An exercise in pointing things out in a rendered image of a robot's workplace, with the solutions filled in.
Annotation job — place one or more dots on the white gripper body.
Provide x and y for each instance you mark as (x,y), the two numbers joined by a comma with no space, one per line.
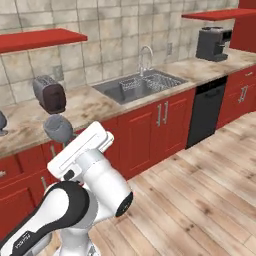
(83,146)

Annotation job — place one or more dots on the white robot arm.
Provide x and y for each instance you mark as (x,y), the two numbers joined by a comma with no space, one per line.
(100,186)

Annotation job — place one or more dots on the red cupboard door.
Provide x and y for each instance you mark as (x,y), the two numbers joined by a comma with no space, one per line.
(113,156)
(46,151)
(50,181)
(15,210)
(141,143)
(180,123)

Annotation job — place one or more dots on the red drawer front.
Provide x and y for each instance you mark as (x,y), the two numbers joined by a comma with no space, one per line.
(10,170)
(30,159)

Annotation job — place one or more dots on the steel sink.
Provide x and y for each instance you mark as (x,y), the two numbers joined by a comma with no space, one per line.
(140,87)

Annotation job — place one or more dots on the silver tap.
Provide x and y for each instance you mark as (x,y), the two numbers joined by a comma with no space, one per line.
(142,61)

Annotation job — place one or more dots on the black dishwasher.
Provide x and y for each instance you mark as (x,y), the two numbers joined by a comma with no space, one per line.
(206,111)

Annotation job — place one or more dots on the red base cupboard run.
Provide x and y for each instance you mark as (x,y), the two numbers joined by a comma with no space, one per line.
(238,96)

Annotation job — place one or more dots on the dark grey coffee machine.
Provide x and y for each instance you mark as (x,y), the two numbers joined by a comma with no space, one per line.
(211,43)

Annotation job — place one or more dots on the grey wall outlet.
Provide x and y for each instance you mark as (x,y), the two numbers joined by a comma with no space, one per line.
(169,48)
(58,73)

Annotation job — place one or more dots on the red wall shelf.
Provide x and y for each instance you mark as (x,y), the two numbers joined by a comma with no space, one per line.
(220,14)
(36,39)

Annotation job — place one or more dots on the red wall cupboard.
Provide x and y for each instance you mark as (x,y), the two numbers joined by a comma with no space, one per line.
(245,31)

